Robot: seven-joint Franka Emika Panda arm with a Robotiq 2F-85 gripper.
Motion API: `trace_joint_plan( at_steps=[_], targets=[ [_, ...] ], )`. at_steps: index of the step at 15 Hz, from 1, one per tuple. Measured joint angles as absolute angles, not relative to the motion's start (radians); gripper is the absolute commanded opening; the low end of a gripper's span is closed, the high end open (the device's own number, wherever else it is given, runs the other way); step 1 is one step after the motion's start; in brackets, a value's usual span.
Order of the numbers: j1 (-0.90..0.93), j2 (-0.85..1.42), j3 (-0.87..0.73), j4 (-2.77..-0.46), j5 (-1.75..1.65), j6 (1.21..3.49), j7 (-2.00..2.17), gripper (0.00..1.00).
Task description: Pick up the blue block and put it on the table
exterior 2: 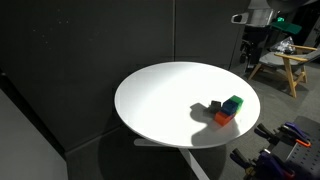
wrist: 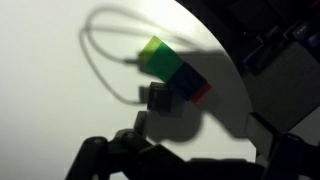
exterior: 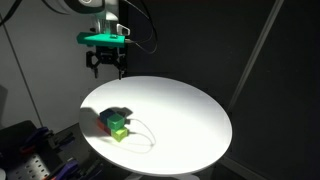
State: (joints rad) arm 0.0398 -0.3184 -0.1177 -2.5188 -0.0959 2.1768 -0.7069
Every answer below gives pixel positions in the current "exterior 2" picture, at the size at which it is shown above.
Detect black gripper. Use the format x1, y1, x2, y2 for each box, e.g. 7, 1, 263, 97
244, 25, 268, 52

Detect dark green block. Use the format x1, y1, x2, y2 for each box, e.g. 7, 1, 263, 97
229, 95, 245, 110

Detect grey block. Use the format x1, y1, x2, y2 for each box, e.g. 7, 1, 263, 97
209, 100, 223, 114

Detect orange block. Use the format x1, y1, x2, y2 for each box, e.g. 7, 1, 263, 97
214, 110, 235, 127

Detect crinkled silver plastic bag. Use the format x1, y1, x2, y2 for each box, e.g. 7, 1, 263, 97
269, 36, 297, 55

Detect wooden armchair grey cushion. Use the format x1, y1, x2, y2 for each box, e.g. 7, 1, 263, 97
247, 43, 320, 99

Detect purple orange spring clamp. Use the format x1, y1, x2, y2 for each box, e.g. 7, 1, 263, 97
256, 149, 297, 180
279, 121, 313, 148

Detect white table base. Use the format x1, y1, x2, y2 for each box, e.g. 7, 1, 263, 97
133, 138, 212, 180

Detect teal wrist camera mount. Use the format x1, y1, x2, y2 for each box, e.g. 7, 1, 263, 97
270, 16, 303, 35

